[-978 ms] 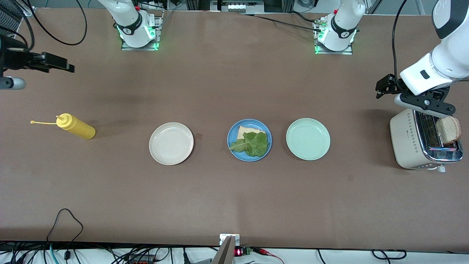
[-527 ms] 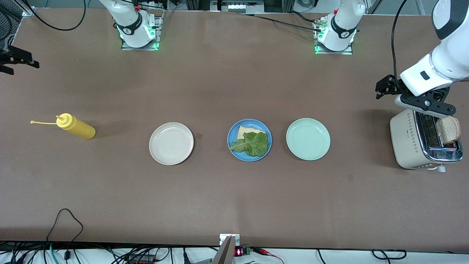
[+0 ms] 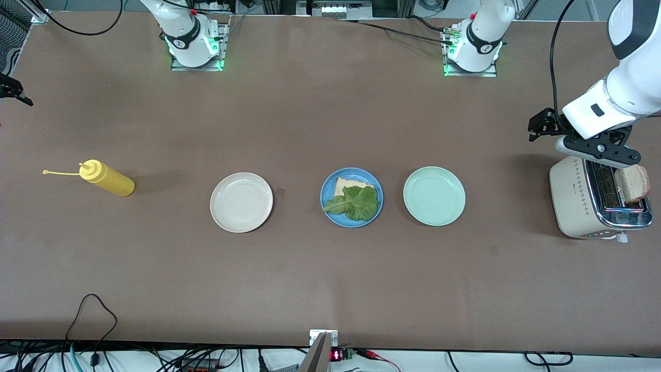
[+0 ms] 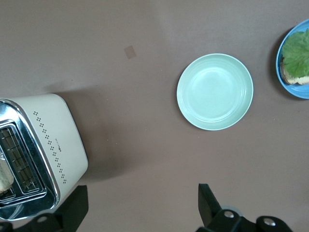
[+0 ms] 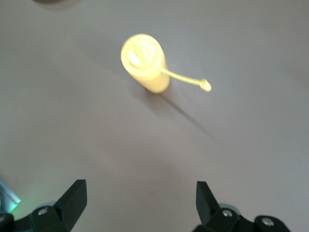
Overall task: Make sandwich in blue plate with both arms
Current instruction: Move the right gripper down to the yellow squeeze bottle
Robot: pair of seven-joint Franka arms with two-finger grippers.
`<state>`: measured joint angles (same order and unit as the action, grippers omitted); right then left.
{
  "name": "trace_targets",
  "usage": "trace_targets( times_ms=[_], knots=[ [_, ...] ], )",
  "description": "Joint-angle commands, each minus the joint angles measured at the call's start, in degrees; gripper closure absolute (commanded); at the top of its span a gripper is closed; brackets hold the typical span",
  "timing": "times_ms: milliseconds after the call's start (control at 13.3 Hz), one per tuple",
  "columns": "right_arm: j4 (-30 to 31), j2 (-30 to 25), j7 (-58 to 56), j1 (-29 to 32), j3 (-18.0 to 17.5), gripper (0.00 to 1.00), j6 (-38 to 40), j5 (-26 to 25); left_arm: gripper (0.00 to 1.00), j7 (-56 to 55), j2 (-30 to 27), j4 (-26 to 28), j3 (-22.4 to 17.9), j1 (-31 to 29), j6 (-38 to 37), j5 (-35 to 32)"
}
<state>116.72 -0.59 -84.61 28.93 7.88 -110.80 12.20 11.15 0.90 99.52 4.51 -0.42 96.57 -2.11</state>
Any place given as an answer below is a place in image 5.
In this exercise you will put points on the yellow mustard squeeze bottle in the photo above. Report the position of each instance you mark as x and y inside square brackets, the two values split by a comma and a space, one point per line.
[149, 77]

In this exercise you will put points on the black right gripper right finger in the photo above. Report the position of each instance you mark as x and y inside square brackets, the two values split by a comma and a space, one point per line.
[207, 207]

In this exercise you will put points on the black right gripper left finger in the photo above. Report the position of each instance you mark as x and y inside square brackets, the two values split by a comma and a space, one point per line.
[70, 205]

